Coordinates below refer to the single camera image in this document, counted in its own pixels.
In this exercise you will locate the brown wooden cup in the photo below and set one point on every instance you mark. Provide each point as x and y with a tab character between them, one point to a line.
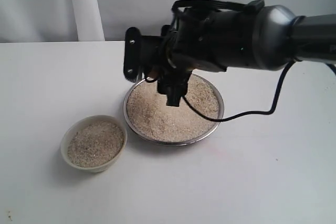
153	74

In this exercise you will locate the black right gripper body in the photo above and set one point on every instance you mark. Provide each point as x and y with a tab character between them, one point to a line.
210	39

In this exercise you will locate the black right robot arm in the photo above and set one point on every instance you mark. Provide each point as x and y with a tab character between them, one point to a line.
280	36

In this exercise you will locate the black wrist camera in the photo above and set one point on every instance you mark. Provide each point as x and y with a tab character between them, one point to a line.
176	86

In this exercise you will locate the white ceramic rice bowl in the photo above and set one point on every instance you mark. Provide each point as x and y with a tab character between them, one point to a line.
94	143

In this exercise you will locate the round steel rice tray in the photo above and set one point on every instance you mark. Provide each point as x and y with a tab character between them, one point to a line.
148	116

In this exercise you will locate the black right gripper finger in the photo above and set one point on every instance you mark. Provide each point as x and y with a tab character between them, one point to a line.
140	54
163	83

